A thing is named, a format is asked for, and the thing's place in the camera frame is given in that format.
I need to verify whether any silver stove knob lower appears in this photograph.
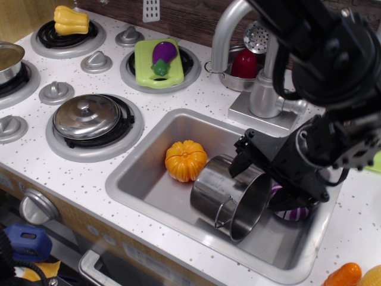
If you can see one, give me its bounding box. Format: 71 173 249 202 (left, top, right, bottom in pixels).
39 81 74 105

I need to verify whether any red toy item in pot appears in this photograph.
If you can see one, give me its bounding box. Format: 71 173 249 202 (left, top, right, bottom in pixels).
230 48 257 79

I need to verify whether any silver slotted ladle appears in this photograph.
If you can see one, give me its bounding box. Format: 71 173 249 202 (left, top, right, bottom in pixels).
243 21 269 54

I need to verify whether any silver oven door handle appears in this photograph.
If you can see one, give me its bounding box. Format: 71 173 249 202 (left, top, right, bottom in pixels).
78 250 120 286

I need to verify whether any stainless steel pot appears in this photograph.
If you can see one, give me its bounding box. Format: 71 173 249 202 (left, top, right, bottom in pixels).
190 154 272 242

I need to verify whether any steel pot on left burner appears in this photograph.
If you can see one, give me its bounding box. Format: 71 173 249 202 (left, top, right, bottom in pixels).
0 41 25 85

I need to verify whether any stove burner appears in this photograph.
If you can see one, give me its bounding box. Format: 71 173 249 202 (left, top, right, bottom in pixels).
30 20 106 59
45 94 144 163
120 46 201 94
1 60 40 110

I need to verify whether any back right stove burner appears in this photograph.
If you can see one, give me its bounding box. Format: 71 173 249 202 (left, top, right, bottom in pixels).
120 46 201 94

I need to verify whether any purple toy eggplant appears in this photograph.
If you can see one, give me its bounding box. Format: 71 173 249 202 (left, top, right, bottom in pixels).
151 41 178 76

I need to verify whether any purple striped toy onion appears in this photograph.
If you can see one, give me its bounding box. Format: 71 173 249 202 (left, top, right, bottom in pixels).
270 183 318 222

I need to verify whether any back left stove burner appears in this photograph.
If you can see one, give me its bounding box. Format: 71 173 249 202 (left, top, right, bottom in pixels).
30 20 106 59

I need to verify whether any orange toy pumpkin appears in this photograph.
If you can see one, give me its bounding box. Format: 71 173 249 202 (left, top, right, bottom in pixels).
165 140 208 182

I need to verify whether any silver toy sink basin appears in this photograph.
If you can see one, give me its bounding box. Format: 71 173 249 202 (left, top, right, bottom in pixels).
105 109 341 285

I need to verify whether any black cable lower left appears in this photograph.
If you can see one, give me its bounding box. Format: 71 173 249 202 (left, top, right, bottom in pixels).
0 223 48 286

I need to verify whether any silver stove knob top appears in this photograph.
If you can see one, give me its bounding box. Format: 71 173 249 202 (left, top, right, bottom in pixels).
115 26 145 48

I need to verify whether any silver stove knob middle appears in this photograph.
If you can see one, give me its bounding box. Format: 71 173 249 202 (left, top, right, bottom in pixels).
80 51 113 74

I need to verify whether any green toy plate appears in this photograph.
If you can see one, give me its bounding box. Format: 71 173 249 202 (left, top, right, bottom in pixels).
365 151 381 173

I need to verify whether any silver stove knob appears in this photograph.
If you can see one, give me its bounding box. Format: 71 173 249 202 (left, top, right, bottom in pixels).
80 51 113 74
39 81 74 105
115 26 145 48

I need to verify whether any green toy cutting board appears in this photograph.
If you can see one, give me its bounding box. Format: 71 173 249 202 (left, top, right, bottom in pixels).
135 38 185 89

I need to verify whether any yellow mesh toy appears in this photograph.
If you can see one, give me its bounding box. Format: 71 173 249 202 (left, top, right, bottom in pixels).
360 265 381 286

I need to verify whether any silver stove knob left edge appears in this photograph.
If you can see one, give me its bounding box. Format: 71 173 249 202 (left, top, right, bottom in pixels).
1 116 29 144

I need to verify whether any steel pot lid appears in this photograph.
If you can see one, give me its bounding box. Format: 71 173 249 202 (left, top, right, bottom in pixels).
53 94 121 139

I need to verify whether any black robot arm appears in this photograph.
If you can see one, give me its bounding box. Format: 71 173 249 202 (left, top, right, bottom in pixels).
229 1 380 212

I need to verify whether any silver oven knob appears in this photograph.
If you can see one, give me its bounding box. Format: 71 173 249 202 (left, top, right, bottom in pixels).
19 188 60 225

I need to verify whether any silver toy faucet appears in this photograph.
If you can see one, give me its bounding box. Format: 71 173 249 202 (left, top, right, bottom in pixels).
211 1 307 136

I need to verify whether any front right stove burner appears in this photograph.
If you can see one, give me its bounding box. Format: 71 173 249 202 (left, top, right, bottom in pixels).
45 94 144 163

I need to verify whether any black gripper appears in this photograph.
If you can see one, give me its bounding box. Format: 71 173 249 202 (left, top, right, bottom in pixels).
229 128 329 211

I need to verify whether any yellow cloth lower left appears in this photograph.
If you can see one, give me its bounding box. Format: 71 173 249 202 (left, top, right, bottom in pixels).
22 260 61 282

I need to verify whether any yellow toy bell pepper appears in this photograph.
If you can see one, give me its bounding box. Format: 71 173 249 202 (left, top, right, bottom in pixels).
54 5 90 36

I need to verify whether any small steel pot at back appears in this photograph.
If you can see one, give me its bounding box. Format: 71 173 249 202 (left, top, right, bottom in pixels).
204 45 260 92

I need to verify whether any orange toy bottle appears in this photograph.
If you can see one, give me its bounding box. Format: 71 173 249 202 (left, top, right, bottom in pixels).
322 262 363 286

